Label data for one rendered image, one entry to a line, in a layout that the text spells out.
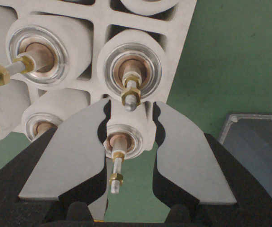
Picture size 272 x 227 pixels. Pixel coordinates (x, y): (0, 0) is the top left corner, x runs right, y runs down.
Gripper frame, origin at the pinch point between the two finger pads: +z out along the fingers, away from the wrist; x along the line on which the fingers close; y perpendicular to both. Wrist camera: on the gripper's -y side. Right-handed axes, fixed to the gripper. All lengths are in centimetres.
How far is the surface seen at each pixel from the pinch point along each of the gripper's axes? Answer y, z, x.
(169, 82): 4.0, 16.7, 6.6
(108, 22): -5.1, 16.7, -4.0
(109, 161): 25.7, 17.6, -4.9
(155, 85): 1.9, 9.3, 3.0
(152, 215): 86, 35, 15
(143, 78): 1.1, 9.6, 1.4
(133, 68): -0.5, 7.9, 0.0
